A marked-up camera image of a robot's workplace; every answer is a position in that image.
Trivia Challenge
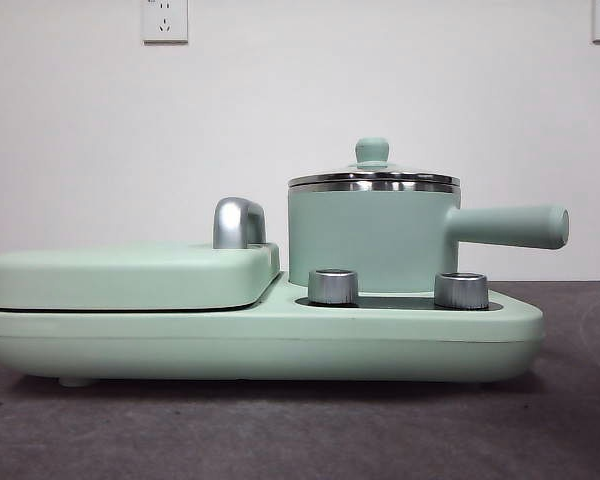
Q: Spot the glass pot lid green knob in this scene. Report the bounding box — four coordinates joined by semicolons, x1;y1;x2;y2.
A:
287;137;462;187

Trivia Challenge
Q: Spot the silver control knob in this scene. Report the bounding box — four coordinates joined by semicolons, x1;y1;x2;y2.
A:
433;271;490;308
307;268;360;306

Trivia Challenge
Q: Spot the green breakfast machine base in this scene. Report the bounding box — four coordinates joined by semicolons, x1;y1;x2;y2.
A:
0;279;546;389

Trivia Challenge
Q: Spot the green griddle lid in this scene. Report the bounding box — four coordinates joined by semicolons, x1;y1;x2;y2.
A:
0;241;284;309

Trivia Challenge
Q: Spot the green pot with long handle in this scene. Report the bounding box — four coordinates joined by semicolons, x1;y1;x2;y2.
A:
285;178;571;295

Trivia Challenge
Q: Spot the chrome griddle lid handle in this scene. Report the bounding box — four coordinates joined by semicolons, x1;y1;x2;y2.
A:
212;197;268;250

